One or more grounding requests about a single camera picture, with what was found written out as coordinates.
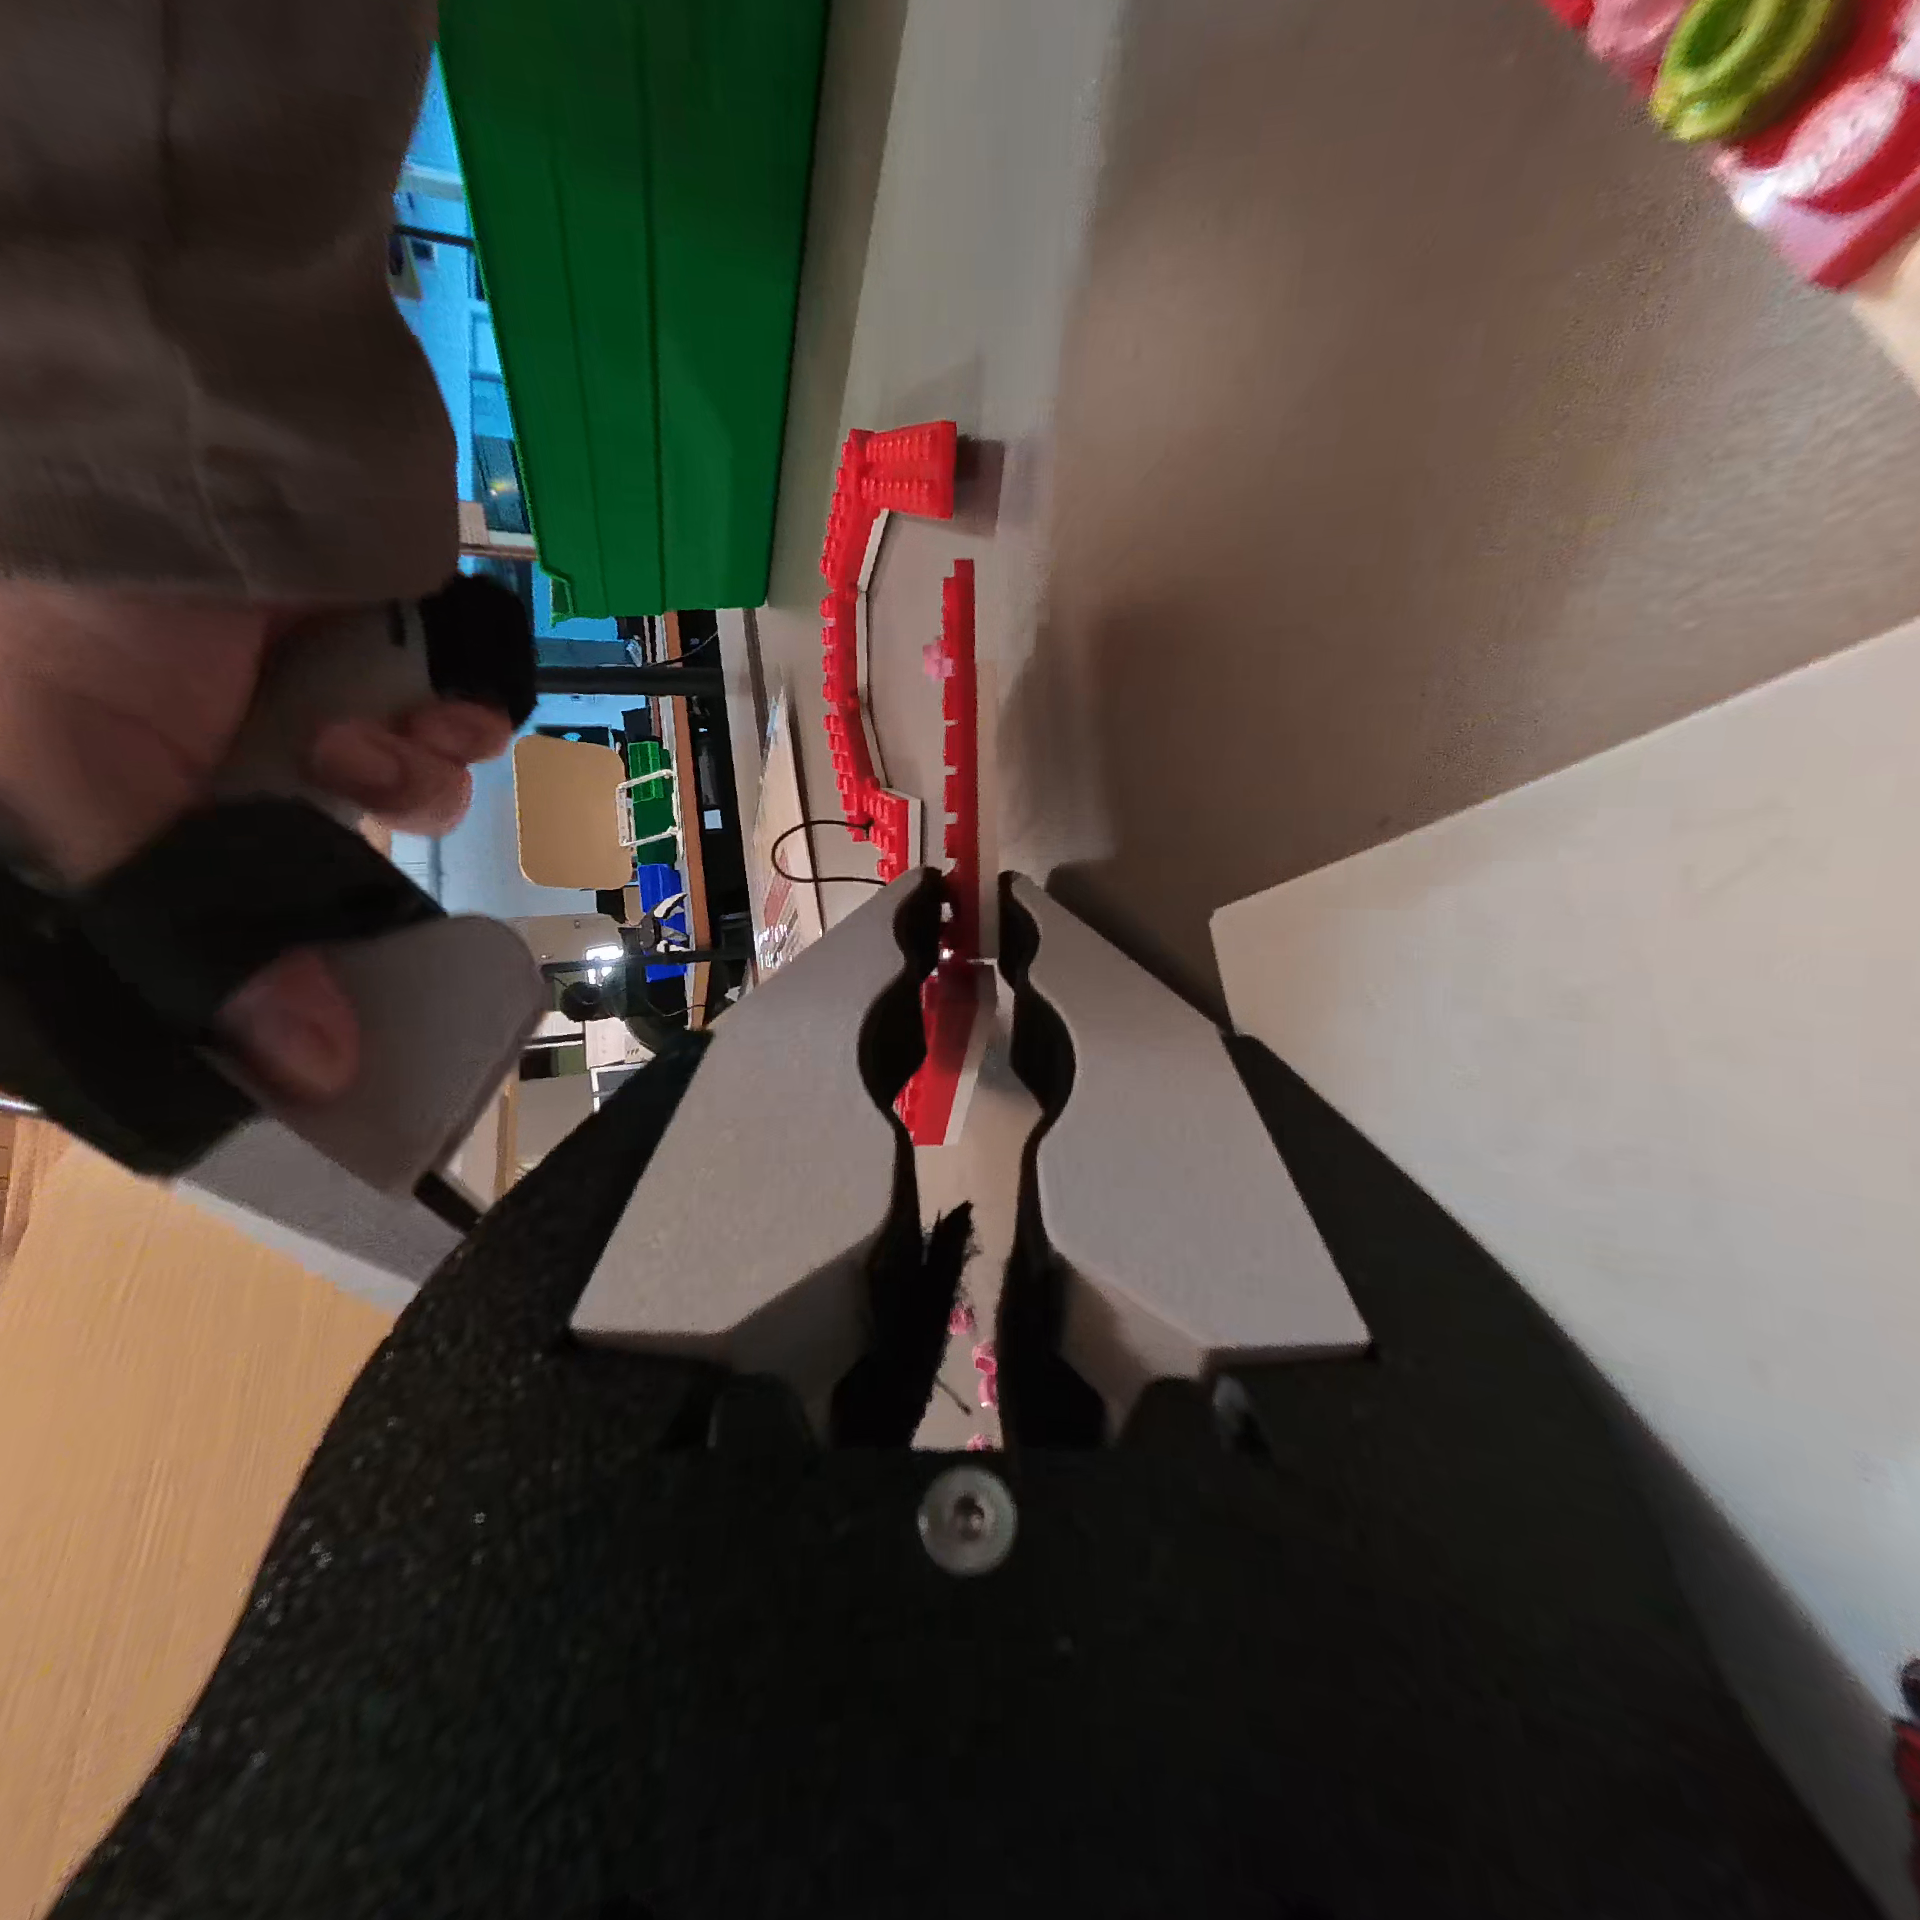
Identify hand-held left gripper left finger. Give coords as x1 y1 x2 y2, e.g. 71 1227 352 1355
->
567 863 951 1412

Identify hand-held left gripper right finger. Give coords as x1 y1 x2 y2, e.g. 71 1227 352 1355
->
996 871 1373 1450

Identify red lego strip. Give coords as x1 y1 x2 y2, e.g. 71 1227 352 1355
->
895 558 1002 1149

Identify person's right forearm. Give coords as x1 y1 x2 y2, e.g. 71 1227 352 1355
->
0 0 461 605

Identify person's right hand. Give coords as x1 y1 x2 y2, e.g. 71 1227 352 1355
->
0 585 514 1115

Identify wooden chair back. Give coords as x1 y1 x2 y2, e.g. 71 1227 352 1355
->
511 732 632 889

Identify cardboard card with red label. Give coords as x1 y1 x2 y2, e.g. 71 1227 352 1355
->
750 691 824 975

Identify small green storage bins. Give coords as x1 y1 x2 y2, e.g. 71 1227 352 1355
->
622 739 680 863

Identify wooden side table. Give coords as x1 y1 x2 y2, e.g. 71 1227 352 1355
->
0 1118 407 1920

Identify green plastic bin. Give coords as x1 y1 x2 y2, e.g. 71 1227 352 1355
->
434 0 832 620

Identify red flower-print box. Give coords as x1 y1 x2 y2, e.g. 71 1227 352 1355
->
1545 0 1920 294

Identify black elastic cord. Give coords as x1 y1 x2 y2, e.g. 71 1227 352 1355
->
767 817 886 889

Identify red lego heart chain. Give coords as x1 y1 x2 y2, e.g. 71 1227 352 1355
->
815 421 961 886

